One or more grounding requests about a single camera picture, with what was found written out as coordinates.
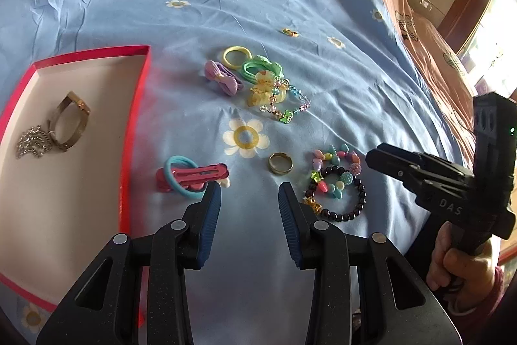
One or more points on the pink hair clip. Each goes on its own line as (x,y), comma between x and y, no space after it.
(202,172)

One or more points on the yellow hair claw clip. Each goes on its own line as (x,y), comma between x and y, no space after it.
(262,84)

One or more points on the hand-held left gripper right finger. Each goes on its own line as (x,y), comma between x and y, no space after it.
(291,227)

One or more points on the red cardboard box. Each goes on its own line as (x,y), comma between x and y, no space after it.
(80,106)

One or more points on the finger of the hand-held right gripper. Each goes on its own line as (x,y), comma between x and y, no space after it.
(404,151)
(387,165)

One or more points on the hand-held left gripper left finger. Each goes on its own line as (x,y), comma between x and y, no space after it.
(210,223)

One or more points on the pink printed blanket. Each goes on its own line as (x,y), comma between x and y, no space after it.
(428,58)

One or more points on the person's right hand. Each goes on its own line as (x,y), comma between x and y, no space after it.
(444,264)

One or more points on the person's right forearm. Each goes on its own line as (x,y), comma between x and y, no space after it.
(501,288)

